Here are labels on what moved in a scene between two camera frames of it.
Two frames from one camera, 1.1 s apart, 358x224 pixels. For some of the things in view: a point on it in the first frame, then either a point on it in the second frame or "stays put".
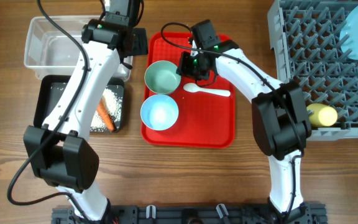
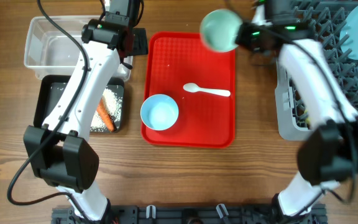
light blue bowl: (159, 112) stays put
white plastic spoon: (195, 88) stays put
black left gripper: (142, 48) stays put
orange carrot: (105, 116) stays put
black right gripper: (184, 70) to (241, 33)
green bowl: (161, 77) to (218, 30)
